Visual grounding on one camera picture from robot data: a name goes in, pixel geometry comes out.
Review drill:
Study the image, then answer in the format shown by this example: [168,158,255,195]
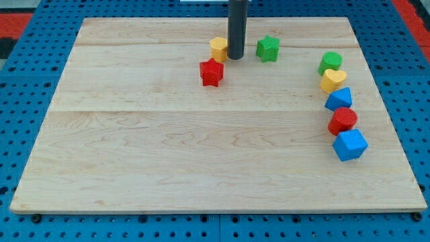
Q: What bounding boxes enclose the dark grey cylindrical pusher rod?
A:
[227,0,249,60]

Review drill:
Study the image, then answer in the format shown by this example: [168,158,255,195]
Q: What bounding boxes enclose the green star block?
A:
[256,35,280,63]

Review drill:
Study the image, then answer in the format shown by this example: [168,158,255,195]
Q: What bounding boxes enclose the red star block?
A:
[199,58,224,87]

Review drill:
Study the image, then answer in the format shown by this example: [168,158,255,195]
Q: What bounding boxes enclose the yellow hexagon block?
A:
[210,37,228,63]

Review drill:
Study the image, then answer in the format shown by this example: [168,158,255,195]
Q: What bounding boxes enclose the green cylinder block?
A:
[317,52,343,75]

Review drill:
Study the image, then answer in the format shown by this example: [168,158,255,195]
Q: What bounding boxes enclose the light wooden board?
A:
[10,17,427,214]

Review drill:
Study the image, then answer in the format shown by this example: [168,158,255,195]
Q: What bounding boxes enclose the yellow heart block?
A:
[320,69,347,93]

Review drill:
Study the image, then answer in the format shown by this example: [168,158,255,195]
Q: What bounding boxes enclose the blue triangle block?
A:
[325,87,353,111]

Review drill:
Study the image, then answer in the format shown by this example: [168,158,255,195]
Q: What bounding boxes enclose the red cylinder block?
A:
[328,107,358,136]

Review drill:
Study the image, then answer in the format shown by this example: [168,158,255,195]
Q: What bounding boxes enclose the blue cube block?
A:
[332,129,368,161]

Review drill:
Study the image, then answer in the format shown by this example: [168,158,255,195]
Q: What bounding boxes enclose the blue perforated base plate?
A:
[1,0,429,241]

